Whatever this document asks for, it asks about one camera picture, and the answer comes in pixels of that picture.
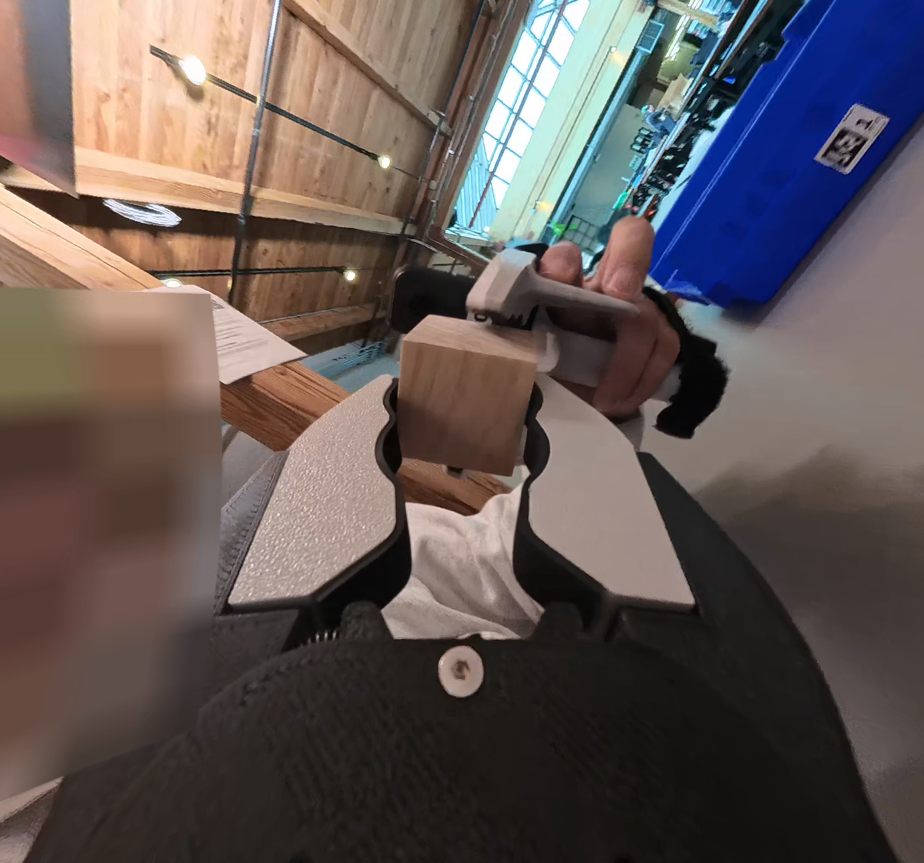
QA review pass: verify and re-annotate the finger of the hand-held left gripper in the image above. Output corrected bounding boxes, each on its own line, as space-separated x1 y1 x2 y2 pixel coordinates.
465 250 642 330

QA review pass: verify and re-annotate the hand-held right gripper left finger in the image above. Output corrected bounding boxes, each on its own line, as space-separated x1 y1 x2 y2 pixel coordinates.
220 374 414 615

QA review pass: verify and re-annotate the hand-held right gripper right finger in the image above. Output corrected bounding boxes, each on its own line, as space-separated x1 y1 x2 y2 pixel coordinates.
514 374 700 615

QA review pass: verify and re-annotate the wooden cube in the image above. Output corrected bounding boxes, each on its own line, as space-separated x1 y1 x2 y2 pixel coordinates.
398 315 541 478

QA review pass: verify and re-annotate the blue plastic bin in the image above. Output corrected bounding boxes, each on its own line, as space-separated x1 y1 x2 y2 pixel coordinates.
646 0 924 310

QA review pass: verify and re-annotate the person's left hand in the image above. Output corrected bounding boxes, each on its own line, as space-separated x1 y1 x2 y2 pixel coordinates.
538 216 683 422

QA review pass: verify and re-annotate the person's white sweatshirt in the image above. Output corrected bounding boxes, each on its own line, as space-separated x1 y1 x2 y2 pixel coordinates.
381 486 544 642

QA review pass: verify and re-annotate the printed paper sheet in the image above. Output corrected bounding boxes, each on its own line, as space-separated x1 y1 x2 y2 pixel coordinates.
144 284 308 385

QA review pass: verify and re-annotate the large paned window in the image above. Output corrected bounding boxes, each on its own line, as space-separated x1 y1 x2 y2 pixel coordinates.
446 0 603 240

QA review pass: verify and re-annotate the metal conduit pipe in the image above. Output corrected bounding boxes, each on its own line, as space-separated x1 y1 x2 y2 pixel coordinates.
227 0 293 294

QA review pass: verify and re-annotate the grey panel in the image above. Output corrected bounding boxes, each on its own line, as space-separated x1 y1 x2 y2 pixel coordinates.
13 0 79 199

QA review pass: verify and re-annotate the black light rail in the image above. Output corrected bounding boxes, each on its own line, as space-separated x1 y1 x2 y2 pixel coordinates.
148 44 427 182
152 266 362 281

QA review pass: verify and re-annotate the white ring light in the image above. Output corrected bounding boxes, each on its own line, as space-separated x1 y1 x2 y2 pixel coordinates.
101 197 181 229

